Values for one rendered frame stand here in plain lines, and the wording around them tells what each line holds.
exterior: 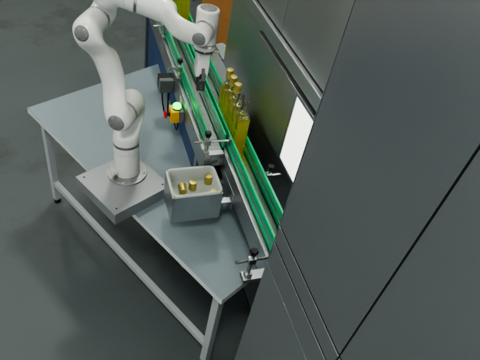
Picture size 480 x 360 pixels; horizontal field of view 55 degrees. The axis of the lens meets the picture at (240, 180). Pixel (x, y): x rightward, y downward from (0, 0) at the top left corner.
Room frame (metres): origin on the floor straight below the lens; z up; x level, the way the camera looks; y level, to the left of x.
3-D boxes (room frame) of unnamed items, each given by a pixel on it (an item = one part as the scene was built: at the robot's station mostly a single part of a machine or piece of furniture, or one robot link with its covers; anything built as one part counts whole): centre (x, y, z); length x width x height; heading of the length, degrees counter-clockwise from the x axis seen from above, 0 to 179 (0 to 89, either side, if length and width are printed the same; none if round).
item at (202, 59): (1.61, 0.24, 1.50); 0.10 x 0.07 x 0.11; 16
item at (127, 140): (1.64, 0.55, 1.11); 0.19 x 0.12 x 0.24; 177
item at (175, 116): (1.95, 0.40, 0.96); 0.07 x 0.07 x 0.07; 26
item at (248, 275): (1.01, -0.12, 1.07); 0.17 x 0.05 x 0.23; 116
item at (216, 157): (1.60, 0.14, 1.02); 0.09 x 0.04 x 0.07; 116
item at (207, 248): (2.13, 0.16, 0.73); 1.58 x 1.52 x 0.04; 54
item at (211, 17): (1.61, 0.24, 1.64); 0.09 x 0.08 x 0.13; 177
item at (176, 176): (1.44, 0.19, 0.97); 0.22 x 0.17 x 0.09; 116
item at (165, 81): (2.20, 0.52, 0.96); 0.08 x 0.08 x 0.08; 26
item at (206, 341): (1.59, 0.56, 0.36); 1.51 x 0.09 x 0.71; 54
